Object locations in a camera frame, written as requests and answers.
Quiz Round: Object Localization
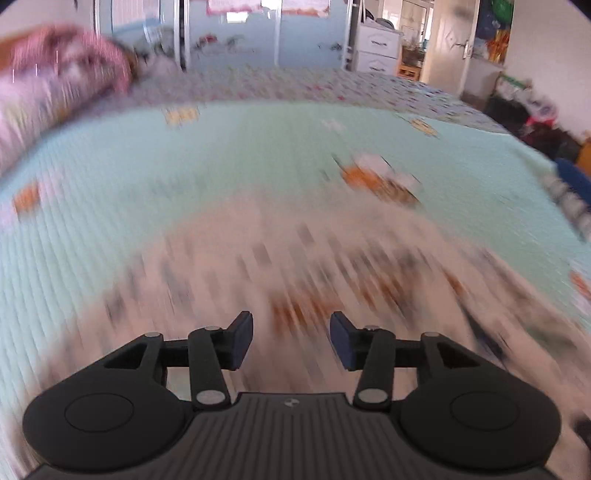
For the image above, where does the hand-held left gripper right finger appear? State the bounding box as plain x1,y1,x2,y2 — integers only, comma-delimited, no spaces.
329,311,481,411

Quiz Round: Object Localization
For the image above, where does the heart-print bedsheet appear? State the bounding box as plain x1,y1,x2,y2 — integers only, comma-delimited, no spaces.
129,65,509,134

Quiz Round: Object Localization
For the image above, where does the dark clutter pile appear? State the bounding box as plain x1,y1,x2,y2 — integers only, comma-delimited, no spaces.
482,74,591,162

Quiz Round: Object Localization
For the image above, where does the rolled floral quilt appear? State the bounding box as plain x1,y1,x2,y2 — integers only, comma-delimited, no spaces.
0,46,130,162

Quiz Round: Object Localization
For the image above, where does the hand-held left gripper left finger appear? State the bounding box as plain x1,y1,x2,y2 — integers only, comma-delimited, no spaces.
104,311,254,411

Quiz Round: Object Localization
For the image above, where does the pink-framed paper poster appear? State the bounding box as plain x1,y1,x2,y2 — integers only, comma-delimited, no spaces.
281,0,331,18
206,0,262,17

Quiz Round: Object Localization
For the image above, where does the green bee-print bed mat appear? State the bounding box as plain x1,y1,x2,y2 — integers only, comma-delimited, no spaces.
0,99,591,333

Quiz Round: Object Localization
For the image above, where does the pink floral garment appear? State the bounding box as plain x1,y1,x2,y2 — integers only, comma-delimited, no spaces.
9,25,134,93

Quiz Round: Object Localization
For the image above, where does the white letter-print pajama top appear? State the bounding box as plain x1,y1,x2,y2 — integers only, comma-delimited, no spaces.
60,185,583,402

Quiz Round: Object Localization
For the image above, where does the white drawer cabinet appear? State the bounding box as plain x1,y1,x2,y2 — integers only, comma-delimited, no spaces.
355,21,402,73

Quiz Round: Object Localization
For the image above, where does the white door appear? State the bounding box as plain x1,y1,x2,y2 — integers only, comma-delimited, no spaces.
425,0,481,95

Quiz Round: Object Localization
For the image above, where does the grey patterned pillow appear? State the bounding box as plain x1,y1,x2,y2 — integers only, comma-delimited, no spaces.
131,44,183,81

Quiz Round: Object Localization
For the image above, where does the sliding-door wardrobe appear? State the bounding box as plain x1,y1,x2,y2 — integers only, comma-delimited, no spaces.
92,0,361,72

